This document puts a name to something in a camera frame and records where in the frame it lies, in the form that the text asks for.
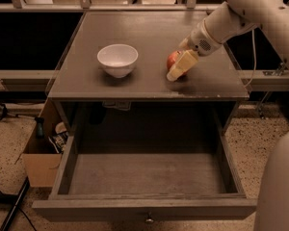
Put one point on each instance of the red apple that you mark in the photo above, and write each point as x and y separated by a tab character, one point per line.
174	59

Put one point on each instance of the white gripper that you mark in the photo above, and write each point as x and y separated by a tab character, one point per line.
200	41

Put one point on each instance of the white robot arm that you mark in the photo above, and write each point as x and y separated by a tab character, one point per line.
232	18

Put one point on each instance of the dark spray bottle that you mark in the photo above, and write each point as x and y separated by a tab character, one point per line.
39	128

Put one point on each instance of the black floor stand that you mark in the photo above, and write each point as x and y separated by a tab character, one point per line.
14	201

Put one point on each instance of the metal drawer knob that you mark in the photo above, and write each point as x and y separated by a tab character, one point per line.
149	219

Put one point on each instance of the open top drawer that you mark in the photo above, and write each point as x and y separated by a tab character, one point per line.
190	181

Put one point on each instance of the grey wooden cabinet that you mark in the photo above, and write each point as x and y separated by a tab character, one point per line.
154	35

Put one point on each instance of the snack bag in box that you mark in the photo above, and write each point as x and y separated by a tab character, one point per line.
59	138

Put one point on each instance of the metal frame rail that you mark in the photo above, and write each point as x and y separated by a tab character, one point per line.
55	8

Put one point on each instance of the white ceramic bowl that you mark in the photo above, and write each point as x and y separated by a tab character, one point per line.
118	60

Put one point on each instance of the cardboard box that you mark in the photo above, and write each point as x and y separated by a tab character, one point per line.
40	159

